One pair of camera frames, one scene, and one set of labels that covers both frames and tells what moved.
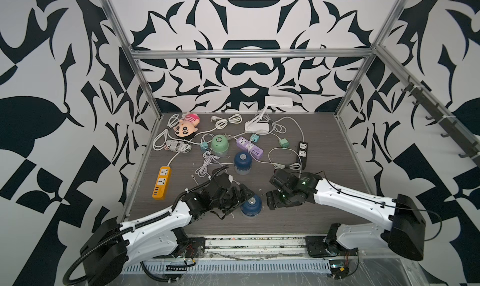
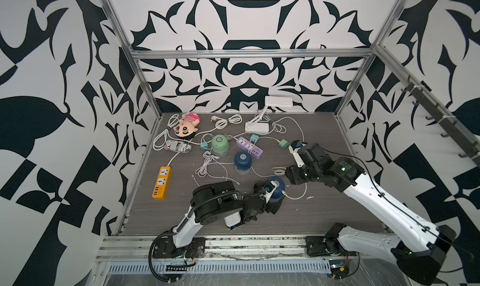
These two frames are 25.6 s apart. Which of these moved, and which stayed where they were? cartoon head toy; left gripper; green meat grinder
Moved: left gripper
Stayed: green meat grinder; cartoon head toy
